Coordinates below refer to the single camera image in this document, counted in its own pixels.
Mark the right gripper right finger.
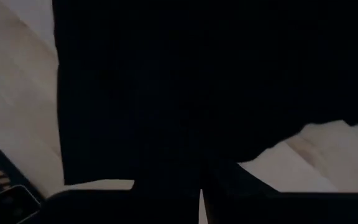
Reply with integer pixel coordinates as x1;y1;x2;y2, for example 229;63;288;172
202;161;279;195

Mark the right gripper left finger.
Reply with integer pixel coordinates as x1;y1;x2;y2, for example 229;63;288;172
132;161;201;194

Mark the black cloth garment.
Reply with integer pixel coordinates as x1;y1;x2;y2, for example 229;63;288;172
52;0;358;187

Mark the dark rounded rectangular device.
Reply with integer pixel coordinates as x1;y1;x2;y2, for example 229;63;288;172
0;184;42;224

